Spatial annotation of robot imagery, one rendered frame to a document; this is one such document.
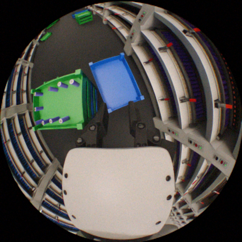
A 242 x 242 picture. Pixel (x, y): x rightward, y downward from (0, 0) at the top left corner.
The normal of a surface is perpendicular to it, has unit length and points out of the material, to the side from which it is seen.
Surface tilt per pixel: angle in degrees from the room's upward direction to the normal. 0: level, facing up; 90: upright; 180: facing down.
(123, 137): 0
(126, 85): 0
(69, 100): 0
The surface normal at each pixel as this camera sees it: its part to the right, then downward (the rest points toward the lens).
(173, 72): -0.22, 0.35
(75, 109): 0.15, 0.22
